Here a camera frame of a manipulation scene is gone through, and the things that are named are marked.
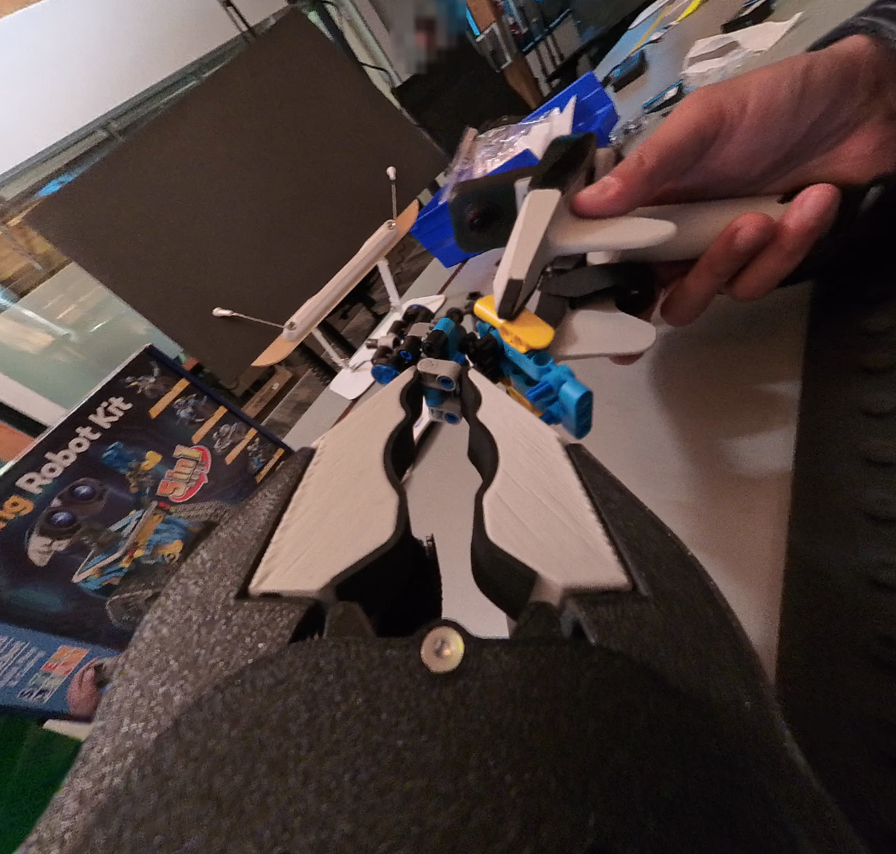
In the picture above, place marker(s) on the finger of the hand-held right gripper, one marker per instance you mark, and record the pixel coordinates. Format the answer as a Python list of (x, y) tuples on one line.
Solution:
[(609, 336), (535, 238)]

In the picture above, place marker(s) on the cotton swab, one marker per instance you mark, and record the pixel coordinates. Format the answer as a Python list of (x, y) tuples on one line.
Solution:
[(245, 317), (393, 189)]

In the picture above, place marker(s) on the blue plastic bin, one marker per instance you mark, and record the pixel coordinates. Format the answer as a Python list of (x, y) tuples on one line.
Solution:
[(595, 105)]

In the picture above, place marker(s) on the person's right forearm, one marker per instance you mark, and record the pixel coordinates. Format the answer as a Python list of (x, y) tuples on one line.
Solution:
[(861, 14)]

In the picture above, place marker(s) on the black smartphone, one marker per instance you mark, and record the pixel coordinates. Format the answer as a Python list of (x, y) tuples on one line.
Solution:
[(663, 96), (625, 70), (749, 11)]

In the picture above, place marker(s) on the dark blue toy kit box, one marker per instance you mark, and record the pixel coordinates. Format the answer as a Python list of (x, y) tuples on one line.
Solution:
[(126, 483)]

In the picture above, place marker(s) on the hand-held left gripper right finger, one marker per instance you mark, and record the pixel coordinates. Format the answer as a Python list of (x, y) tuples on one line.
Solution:
[(553, 518)]

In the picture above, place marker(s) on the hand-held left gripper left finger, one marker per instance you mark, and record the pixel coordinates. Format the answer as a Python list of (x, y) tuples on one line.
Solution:
[(329, 518)]

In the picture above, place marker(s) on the blue yellow toy brick body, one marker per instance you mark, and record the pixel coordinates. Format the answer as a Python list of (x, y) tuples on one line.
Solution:
[(546, 378)]

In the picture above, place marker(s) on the crumpled clear plastic bag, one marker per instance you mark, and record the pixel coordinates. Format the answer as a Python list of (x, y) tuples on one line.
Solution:
[(490, 147)]

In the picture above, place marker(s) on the white tilting desk stand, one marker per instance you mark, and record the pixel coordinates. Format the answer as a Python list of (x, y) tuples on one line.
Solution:
[(336, 287)]

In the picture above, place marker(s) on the white plastic bag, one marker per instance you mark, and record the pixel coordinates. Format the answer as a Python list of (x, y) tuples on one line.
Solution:
[(553, 123)]

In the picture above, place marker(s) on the green plastic bin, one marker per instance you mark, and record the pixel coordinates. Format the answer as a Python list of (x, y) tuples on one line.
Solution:
[(35, 784)]

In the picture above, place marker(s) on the person's right hand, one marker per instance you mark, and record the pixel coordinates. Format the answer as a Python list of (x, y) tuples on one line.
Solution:
[(735, 112)]

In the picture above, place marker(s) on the large black partition board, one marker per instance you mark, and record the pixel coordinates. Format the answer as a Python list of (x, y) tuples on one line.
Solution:
[(245, 168)]

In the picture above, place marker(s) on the white paper sheet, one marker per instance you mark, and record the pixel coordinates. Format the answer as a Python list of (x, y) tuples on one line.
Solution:
[(742, 39)]

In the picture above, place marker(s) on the blue black toy brick assembly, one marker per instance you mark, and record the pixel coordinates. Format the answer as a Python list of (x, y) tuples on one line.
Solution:
[(434, 350)]

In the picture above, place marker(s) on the grey desk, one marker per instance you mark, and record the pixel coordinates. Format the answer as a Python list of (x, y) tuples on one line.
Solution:
[(665, 448)]

